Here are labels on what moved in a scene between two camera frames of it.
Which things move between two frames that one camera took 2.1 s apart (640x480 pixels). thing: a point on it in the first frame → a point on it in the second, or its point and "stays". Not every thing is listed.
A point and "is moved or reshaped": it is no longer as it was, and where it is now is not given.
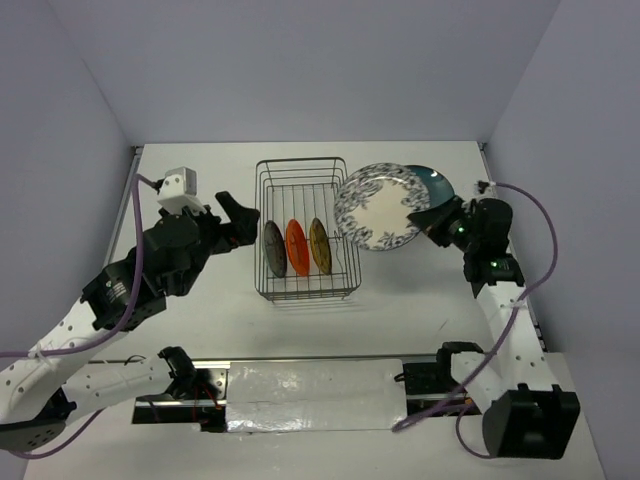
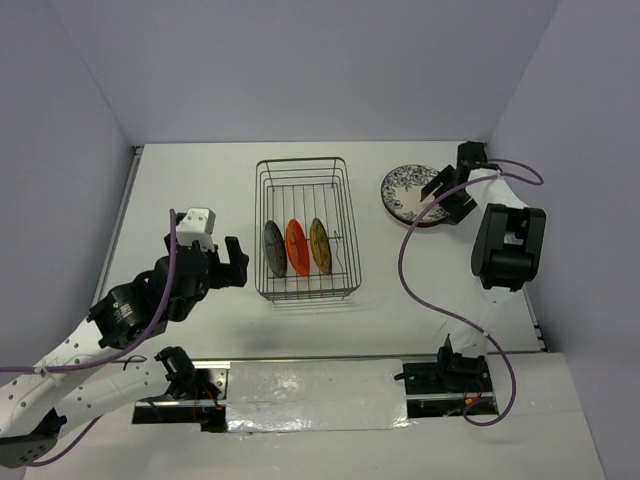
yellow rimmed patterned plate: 321,247 stays
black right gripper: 425,218 → 458,212
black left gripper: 243,228 → 238,258
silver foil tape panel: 316,395 stays
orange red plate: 298,247 stays
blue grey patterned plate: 274,249 stays
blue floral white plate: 373,203 is moved or reshaped
